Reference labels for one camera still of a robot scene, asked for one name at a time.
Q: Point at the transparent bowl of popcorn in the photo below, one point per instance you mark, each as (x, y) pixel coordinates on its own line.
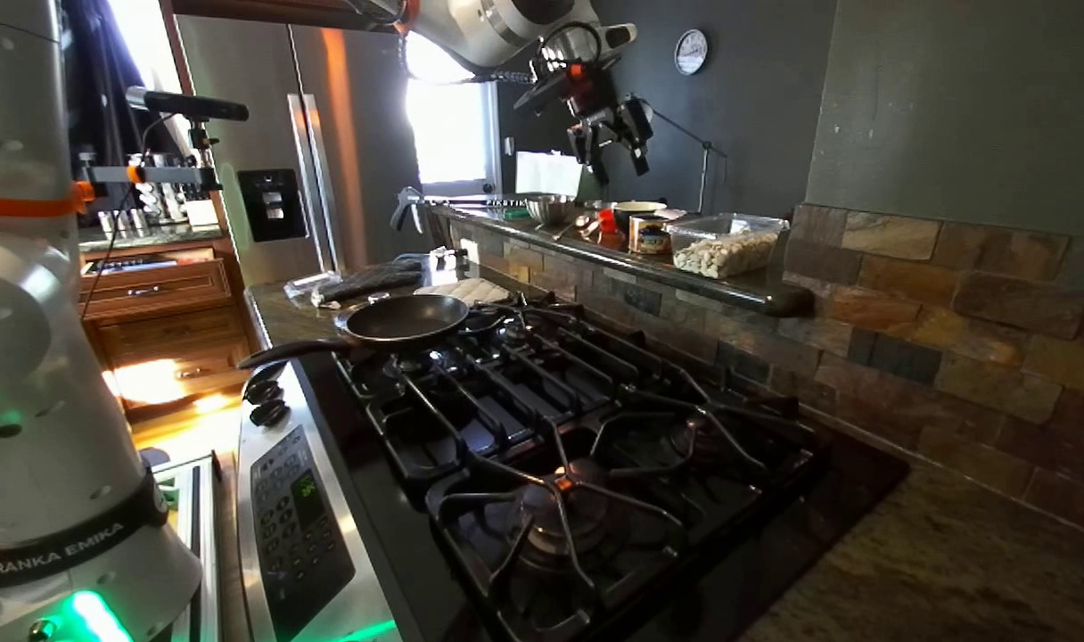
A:
(724, 250)

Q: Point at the black stove knob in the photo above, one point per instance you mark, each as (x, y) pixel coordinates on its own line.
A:
(263, 380)
(268, 412)

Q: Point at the camera mount arm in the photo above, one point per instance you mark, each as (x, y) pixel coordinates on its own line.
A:
(150, 173)

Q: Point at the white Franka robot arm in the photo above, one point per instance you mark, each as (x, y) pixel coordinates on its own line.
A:
(45, 357)

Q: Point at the wooden drawer cabinet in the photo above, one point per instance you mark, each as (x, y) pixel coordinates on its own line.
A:
(163, 296)

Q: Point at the bright window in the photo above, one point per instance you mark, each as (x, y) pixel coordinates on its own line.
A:
(446, 118)

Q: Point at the black stereo camera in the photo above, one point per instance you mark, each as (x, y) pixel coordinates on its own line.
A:
(190, 106)

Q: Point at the round wall clock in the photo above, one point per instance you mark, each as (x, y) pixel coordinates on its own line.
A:
(689, 51)

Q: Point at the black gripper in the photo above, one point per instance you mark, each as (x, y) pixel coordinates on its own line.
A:
(587, 95)

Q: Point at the stainless steel refrigerator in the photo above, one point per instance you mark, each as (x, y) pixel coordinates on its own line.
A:
(314, 165)

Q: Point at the black gas stove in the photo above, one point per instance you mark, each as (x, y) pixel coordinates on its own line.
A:
(565, 474)

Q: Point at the dark frying pan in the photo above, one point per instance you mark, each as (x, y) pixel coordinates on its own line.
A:
(406, 320)

